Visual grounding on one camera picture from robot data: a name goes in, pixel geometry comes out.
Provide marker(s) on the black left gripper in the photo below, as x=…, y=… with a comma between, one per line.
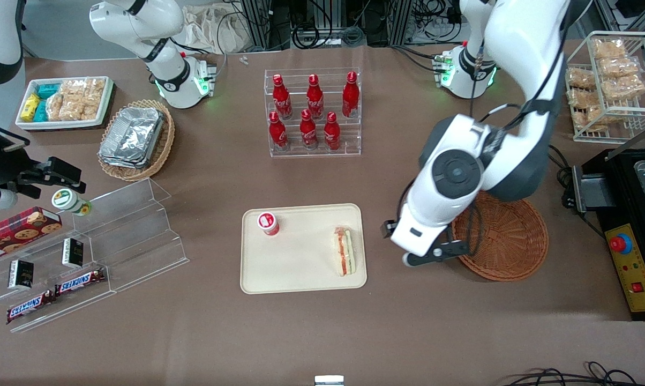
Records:
x=388, y=229

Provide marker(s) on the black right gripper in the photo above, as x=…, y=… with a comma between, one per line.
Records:
x=0, y=163

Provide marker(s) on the triangular sandwich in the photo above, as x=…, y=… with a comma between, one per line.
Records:
x=344, y=252

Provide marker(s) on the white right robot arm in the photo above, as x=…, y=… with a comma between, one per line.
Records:
x=167, y=80

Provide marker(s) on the white rectangular snack tray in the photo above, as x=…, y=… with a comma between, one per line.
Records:
x=60, y=125

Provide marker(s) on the beige plastic tray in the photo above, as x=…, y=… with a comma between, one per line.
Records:
x=301, y=257

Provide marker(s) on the light oval wicker basket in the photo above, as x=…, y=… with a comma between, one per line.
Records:
x=164, y=153

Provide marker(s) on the brown round wicker basket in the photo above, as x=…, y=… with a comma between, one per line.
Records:
x=515, y=241

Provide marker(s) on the green lid white cup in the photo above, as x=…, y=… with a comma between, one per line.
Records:
x=65, y=199

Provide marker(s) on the teal snack packet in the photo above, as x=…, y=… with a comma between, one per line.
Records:
x=40, y=111
x=48, y=90

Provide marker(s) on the clear rice cracker packet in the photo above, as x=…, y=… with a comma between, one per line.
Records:
x=72, y=109
x=95, y=86
x=91, y=107
x=72, y=87
x=54, y=107

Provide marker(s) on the yellow snack packet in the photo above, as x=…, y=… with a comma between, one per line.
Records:
x=30, y=106

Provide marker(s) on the red plaid cookie box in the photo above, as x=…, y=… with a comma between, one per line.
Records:
x=17, y=230

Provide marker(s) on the stack of foil trays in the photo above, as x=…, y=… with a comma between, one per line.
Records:
x=132, y=136

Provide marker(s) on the small black box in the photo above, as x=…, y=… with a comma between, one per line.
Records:
x=73, y=253
x=20, y=274

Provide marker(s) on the clear acrylic bottle rack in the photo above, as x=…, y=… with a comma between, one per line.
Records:
x=349, y=153

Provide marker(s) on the clear acrylic stepped shelf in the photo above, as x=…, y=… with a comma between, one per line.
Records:
x=140, y=236

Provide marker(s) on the red cola bottle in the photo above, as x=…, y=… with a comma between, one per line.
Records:
x=308, y=131
x=277, y=132
x=350, y=95
x=331, y=133
x=281, y=97
x=315, y=97

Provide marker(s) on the Snickers chocolate bar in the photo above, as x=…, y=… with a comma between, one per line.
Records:
x=80, y=282
x=30, y=307

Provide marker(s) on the red lid yogurt cup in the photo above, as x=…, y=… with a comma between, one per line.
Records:
x=267, y=222

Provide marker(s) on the bagged rice cracker snack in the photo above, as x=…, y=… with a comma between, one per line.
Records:
x=622, y=88
x=620, y=67
x=609, y=48
x=598, y=116
x=584, y=98
x=580, y=78

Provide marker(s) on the black appliance box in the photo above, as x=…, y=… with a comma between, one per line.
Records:
x=622, y=177

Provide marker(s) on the aluminium frame post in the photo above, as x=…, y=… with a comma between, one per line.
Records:
x=257, y=24
x=402, y=21

